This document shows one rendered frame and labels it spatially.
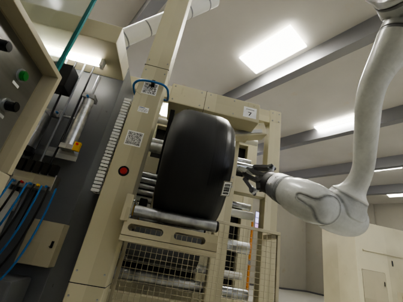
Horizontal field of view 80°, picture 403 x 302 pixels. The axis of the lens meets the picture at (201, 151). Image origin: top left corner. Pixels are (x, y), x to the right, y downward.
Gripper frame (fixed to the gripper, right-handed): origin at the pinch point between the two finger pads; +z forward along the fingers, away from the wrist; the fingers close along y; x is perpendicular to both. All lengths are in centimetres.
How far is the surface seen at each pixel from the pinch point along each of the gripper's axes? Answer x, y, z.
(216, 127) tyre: -17.5, -7.1, 10.8
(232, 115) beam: 3, -31, 60
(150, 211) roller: -17.3, 35.5, 6.3
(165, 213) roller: -12.5, 32.5, 5.2
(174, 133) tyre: -29.0, 6.6, 11.5
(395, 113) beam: 419, -411, 324
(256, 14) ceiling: 12, -280, 327
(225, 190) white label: -1.5, 10.7, -0.3
